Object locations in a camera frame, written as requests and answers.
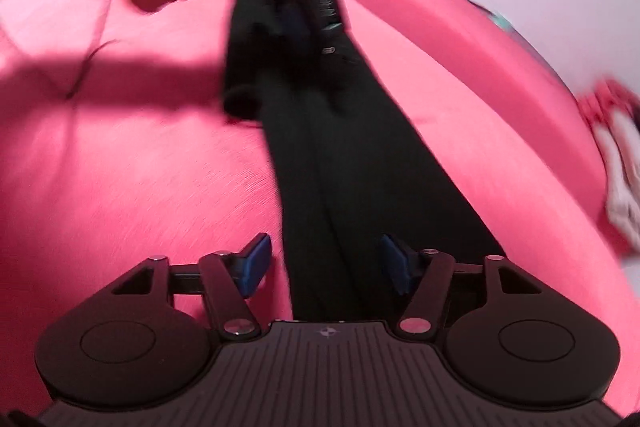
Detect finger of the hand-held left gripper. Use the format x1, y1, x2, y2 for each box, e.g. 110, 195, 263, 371
317, 26, 353, 66
272, 0, 312, 48

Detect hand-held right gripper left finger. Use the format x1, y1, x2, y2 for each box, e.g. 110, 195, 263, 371
111, 233, 273, 341

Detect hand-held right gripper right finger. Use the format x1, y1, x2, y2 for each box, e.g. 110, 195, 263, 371
376, 234, 543, 342

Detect black pants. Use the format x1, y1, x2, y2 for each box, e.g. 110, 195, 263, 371
220, 0, 507, 324

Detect pink white patterned cloth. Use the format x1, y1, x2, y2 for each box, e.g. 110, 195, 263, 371
576, 78, 640, 254

